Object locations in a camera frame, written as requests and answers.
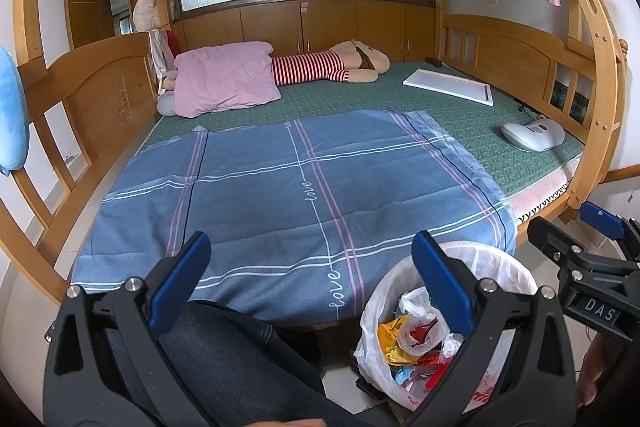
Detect white bear-shaped device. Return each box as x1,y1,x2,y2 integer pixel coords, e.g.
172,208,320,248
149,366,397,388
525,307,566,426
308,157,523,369
501,118,566,152

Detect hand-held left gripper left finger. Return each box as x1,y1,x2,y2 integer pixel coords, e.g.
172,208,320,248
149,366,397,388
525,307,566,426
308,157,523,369
42,231,213,427

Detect pink pillow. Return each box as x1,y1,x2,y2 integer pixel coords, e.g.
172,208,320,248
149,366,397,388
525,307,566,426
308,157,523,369
173,41,282,118

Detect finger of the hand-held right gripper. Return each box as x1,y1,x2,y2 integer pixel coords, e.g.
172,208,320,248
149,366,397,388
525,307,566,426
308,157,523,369
581,200,640,261
527,216,592,271

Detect white bag lined trash bin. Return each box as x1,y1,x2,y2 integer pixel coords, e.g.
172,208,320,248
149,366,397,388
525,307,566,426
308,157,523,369
354,241,551,413

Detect person's leg in jeans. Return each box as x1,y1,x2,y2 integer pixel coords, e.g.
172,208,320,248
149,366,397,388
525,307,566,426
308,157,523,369
160,301,361,427

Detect green mattress mat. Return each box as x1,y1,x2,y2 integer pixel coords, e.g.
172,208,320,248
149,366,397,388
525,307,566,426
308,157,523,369
137,61,586,198

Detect white hanging cloths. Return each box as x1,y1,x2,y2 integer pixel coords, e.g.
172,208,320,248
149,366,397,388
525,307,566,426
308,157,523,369
149,29,176,95

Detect white plastic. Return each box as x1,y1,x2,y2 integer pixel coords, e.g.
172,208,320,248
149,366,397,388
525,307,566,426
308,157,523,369
397,287,451,356

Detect yellow snack bag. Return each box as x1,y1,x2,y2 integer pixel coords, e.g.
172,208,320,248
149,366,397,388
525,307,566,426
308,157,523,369
376,321,421,367

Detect black floor object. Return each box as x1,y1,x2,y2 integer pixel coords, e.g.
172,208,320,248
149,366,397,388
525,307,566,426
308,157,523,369
354,354,396,413

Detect person's right hand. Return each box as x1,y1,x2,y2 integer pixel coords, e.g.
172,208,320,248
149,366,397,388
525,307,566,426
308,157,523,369
577,333,619,409

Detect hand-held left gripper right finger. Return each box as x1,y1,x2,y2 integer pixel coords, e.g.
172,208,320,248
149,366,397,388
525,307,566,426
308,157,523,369
402,231,580,427

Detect curved wooden ladder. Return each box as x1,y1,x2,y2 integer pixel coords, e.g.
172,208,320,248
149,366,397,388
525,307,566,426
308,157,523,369
525,0,628,225

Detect person's left hand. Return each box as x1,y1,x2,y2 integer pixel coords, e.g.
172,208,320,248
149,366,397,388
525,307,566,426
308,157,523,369
245,418,328,427

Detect wooden wall cabinets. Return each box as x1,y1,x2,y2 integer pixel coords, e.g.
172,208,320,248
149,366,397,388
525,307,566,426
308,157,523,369
172,0,438,66

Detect grey pillow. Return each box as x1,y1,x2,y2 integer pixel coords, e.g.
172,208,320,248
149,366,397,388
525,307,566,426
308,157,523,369
156,91,178,116

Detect striped plush doll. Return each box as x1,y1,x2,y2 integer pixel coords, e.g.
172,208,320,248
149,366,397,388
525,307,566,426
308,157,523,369
272,39,392,86

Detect red cigarette pack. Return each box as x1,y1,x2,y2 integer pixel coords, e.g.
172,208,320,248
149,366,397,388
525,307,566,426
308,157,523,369
417,353,463,390

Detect blue plaid blanket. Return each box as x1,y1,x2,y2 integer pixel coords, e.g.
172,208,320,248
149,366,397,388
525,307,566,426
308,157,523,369
71,109,518,325

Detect white board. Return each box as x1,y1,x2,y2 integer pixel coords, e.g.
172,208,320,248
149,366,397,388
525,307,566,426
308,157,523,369
403,68,493,106

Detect wooden bunk bed frame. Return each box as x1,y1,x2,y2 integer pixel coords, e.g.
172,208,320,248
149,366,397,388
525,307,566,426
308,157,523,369
0,0,631,308

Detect blue cushion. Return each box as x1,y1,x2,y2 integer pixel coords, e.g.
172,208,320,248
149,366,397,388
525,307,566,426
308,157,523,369
0,47,30,178

